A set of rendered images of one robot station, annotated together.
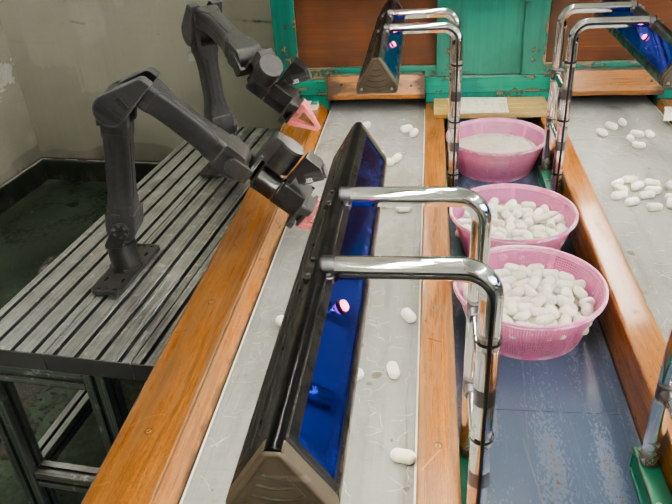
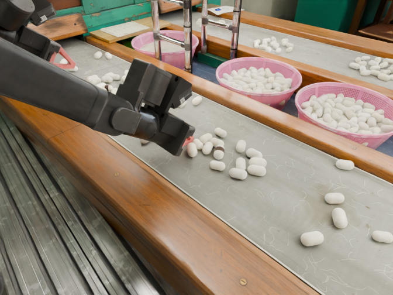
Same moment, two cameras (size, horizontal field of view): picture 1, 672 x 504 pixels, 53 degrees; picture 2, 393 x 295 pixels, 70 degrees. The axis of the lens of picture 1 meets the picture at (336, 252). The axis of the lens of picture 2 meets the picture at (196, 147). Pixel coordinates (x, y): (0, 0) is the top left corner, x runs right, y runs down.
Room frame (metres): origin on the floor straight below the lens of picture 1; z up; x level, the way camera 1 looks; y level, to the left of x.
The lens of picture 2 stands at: (0.95, 0.42, 1.15)
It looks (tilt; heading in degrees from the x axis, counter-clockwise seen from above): 39 degrees down; 305
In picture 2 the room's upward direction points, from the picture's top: straight up
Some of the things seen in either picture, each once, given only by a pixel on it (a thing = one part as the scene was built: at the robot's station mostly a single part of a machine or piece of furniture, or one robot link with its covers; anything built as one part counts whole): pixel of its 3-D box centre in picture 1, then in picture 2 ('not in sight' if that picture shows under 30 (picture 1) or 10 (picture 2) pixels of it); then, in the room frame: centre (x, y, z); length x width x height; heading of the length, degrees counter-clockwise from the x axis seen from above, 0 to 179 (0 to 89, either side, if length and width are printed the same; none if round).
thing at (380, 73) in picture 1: (385, 36); not in sight; (1.58, -0.15, 1.08); 0.62 x 0.08 x 0.07; 171
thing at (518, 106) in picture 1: (490, 107); (131, 28); (1.92, -0.48, 0.77); 0.33 x 0.15 x 0.01; 81
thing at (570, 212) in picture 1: (511, 229); (255, 86); (1.27, -0.38, 0.72); 0.27 x 0.27 x 0.10
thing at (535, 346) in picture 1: (526, 304); (342, 120); (0.99, -0.34, 0.72); 0.27 x 0.27 x 0.10
